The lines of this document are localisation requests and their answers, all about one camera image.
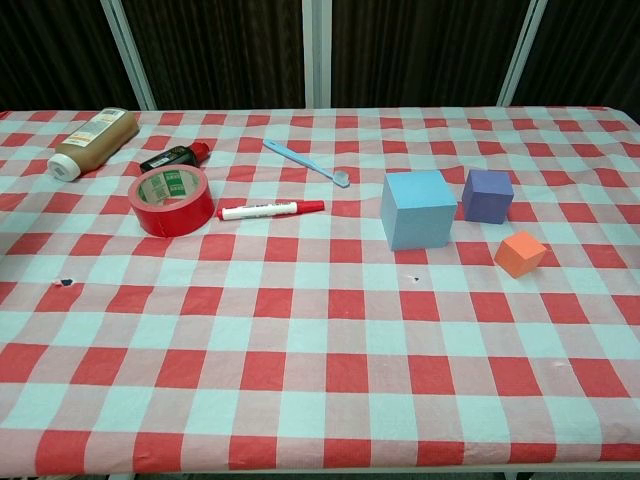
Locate small black bottle red cap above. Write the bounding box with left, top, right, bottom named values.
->
left=139, top=141, right=211, bottom=175

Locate red tape roll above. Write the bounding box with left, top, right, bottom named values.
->
left=127, top=164, right=217, bottom=239

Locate light blue toothbrush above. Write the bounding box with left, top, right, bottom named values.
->
left=262, top=138, right=351, bottom=188

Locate red white marker pen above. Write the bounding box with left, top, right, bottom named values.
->
left=215, top=199, right=326, bottom=222

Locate red white checkered tablecloth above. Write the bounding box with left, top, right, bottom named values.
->
left=0, top=105, right=640, bottom=474

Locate medium purple foam cube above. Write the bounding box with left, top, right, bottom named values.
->
left=461, top=168, right=515, bottom=224

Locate large blue foam cube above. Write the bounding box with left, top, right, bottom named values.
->
left=379, top=169, right=459, bottom=251

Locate white partition frame post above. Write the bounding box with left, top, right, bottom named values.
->
left=496, top=0, right=550, bottom=109
left=301, top=0, right=334, bottom=109
left=98, top=0, right=157, bottom=111

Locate small orange foam cube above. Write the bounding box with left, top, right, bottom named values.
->
left=494, top=230, right=547, bottom=280

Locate brown bottle white cap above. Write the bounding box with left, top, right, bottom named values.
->
left=47, top=107, right=141, bottom=182

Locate dark brown curtain panel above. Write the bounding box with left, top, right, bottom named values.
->
left=121, top=0, right=306, bottom=110
left=0, top=0, right=140, bottom=112
left=512, top=0, right=640, bottom=126
left=331, top=0, right=529, bottom=109

